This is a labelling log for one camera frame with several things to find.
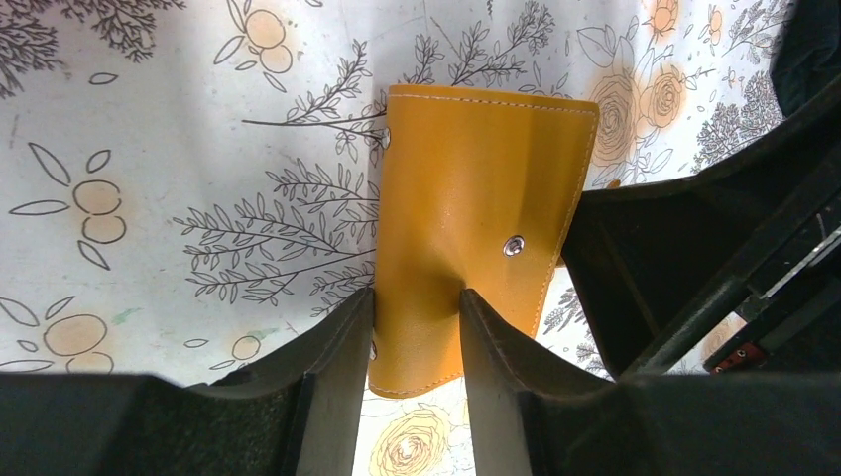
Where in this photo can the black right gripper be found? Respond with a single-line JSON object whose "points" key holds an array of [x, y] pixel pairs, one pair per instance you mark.
{"points": [[656, 266]]}

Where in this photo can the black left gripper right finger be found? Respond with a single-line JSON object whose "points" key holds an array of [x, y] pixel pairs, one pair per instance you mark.
{"points": [[533, 413]]}

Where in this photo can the yellow leather card holder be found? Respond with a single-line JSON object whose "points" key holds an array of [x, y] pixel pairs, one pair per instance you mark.
{"points": [[478, 190]]}

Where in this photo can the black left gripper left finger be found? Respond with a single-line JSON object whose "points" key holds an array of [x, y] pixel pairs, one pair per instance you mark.
{"points": [[296, 411]]}

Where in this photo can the black cloth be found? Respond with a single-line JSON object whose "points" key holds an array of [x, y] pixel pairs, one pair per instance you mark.
{"points": [[808, 58]]}

